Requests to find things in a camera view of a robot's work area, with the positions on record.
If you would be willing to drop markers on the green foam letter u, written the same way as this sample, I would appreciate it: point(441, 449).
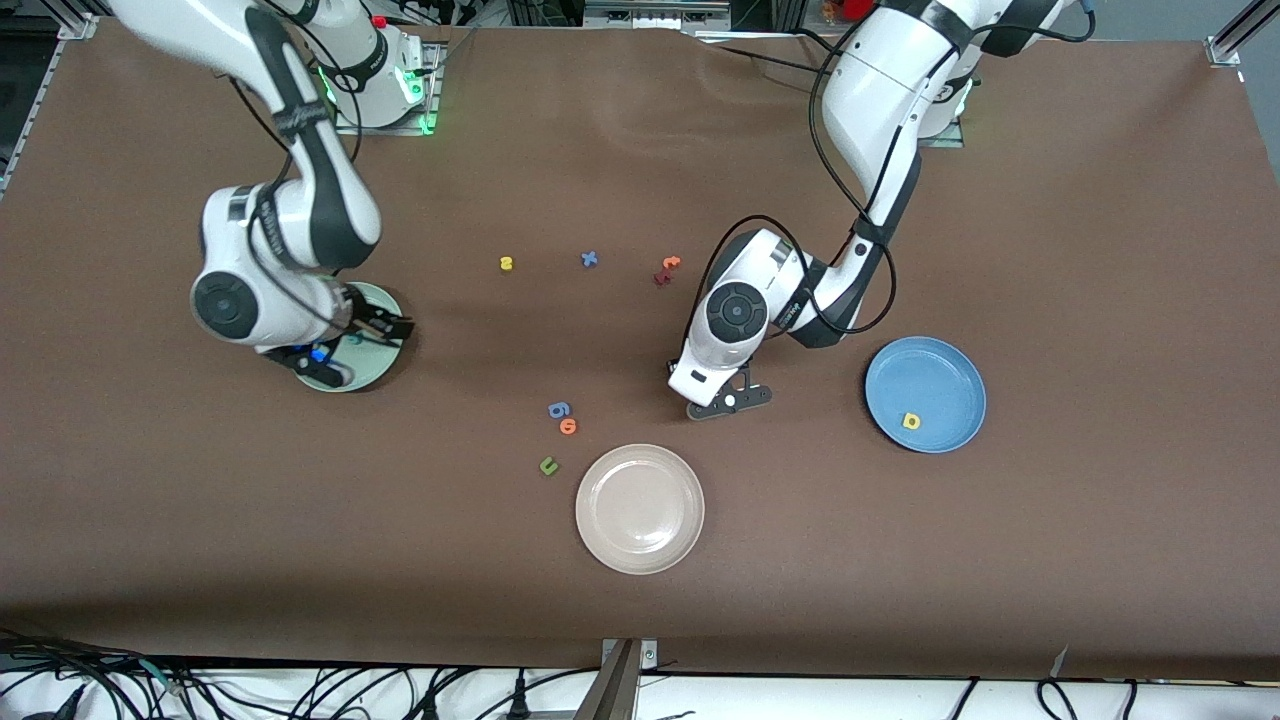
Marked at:
point(546, 467)

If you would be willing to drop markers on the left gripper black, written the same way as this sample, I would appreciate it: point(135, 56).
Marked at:
point(669, 367)

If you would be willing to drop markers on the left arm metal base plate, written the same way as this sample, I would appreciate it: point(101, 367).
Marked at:
point(950, 142)

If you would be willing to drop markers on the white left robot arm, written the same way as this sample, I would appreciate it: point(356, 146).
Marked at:
point(870, 90)

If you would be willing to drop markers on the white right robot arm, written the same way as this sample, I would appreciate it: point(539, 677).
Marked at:
point(230, 240)

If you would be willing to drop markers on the pale green plate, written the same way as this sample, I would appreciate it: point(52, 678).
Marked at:
point(375, 365)

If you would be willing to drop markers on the aluminium table side rail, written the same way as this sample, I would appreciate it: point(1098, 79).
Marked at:
point(31, 105)

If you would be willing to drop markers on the aluminium table edge bracket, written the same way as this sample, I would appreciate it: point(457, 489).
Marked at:
point(615, 690)

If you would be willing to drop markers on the beige plate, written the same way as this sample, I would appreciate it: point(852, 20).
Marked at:
point(640, 510)

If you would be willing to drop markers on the aluminium frame profile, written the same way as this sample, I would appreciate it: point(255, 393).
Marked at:
point(1235, 35)
point(78, 25)

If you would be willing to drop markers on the blue foam letter g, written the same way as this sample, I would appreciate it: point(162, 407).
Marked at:
point(558, 409)

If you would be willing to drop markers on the brown table cover sheet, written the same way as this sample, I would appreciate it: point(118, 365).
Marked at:
point(200, 520)

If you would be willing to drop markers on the grey background device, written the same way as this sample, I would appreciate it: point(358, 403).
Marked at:
point(650, 12)

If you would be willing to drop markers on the blue plate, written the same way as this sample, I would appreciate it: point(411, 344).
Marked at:
point(940, 380)

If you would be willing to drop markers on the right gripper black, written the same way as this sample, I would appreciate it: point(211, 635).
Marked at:
point(363, 318)

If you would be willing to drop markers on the red background box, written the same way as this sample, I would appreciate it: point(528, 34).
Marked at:
point(856, 8)

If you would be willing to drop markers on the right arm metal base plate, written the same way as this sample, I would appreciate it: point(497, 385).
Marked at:
point(432, 90)

